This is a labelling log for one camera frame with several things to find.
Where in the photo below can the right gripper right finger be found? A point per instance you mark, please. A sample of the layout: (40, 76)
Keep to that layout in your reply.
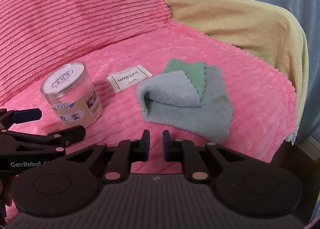
(199, 163)

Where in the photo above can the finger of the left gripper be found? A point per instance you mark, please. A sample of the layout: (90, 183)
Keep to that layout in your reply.
(22, 116)
(67, 137)

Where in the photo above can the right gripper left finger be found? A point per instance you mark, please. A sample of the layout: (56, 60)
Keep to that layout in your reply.
(113, 164)

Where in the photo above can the clear plastic jar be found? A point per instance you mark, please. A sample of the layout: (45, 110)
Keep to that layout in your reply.
(72, 96)

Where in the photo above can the grey green microfibre cloth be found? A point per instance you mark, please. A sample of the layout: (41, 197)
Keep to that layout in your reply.
(189, 96)

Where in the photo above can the person left hand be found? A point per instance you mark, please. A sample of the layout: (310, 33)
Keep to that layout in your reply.
(6, 198)

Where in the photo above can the white fabric care label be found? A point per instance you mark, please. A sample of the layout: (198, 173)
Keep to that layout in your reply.
(126, 78)

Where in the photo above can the wooden side table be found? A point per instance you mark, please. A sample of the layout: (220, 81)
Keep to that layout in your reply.
(294, 159)

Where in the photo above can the yellow fleece sofa cover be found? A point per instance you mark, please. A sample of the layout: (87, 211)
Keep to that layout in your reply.
(267, 31)

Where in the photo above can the pink corduroy cushion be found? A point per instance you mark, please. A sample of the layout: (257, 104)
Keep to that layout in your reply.
(38, 36)

